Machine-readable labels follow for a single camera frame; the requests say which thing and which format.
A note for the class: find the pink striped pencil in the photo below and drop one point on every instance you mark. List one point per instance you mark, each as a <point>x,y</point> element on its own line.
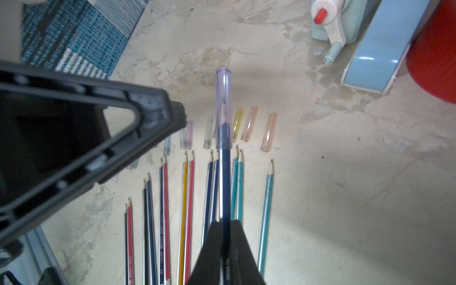
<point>188,222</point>

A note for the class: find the clear blue pencil cap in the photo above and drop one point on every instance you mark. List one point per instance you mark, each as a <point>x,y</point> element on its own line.
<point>167,146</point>

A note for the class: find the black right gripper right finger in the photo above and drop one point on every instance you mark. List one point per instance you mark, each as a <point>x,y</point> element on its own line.
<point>243,269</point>

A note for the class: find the black white striped pencil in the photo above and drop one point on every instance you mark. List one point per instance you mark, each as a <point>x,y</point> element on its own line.
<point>144,239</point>

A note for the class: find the green striped pencil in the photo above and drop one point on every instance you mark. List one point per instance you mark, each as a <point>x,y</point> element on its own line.
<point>239,201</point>
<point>234,182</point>
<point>265,219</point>

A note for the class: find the yellow striped pencil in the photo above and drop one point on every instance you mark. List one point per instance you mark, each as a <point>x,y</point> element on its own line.
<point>181,253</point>

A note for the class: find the light blue eraser box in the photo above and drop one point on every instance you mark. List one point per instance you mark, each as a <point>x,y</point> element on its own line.
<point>378,57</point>

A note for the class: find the dark navy striped pencil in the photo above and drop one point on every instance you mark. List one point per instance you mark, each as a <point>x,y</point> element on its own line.
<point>208,194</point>

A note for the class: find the red striped pencil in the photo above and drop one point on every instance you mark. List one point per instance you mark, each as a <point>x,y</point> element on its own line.
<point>130,243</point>

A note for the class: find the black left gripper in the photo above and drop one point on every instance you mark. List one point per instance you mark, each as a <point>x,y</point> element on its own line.
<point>55,142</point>

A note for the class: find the clear magenta pencil cap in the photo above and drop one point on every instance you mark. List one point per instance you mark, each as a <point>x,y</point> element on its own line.
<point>189,135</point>

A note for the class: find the clear teal pencil cap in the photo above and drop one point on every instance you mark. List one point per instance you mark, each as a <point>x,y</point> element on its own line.
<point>209,133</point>

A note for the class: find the clear yellow pencil cap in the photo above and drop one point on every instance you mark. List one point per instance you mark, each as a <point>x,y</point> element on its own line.
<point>237,123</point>

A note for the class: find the red pencil cup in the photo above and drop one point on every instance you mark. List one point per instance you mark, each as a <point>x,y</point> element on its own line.
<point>431,60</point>

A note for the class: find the red pencil with blue cap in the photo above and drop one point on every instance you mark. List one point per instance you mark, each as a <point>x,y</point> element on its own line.
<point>166,223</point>

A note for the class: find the navy pencil with purple cap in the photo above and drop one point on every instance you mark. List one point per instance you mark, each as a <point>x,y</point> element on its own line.
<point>224,146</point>

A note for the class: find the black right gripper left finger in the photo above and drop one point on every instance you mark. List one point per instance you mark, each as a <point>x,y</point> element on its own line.
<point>207,267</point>

